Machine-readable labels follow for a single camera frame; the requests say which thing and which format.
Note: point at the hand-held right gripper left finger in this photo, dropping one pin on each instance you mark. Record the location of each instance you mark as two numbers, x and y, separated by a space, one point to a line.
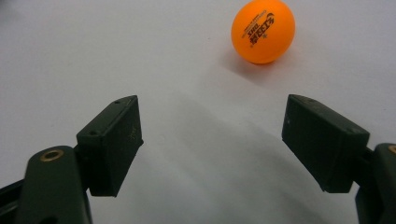
112 149

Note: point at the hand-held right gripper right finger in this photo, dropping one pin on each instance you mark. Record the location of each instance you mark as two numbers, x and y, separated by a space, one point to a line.
323 146

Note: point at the orange table tennis ball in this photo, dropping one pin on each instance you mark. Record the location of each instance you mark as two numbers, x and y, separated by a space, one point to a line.
263 31

